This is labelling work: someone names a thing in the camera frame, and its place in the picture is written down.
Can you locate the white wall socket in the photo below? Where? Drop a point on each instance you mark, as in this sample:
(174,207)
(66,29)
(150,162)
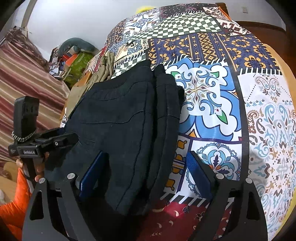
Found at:
(244,10)

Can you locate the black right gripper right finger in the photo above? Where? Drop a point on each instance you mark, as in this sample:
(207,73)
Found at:
(235,211)

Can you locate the left hand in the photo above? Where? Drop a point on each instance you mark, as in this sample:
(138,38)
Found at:
(39,167)

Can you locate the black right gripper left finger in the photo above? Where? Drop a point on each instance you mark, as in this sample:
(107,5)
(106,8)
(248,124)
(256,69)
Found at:
(54,209)

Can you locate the khaki folded pants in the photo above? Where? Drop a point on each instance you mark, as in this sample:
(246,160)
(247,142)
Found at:
(103,73)

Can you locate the grey neck pillow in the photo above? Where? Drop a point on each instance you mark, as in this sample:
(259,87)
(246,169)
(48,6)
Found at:
(77,45)

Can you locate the striped maroon curtain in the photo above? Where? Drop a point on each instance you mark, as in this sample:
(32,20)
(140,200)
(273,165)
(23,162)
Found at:
(24,72)

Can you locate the green patterned bag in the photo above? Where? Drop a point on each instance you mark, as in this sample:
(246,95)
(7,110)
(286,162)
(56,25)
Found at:
(75,67)

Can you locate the black pants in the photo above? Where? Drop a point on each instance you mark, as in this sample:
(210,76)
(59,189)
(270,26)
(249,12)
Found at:
(134,118)

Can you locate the orange sleeve forearm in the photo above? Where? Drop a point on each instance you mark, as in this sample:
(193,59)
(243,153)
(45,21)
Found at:
(13,214)

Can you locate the yellow pillow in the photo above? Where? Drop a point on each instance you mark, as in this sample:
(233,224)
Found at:
(143,9)

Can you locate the patchwork patterned bedsheet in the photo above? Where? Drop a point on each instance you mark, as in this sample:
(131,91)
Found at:
(231,83)

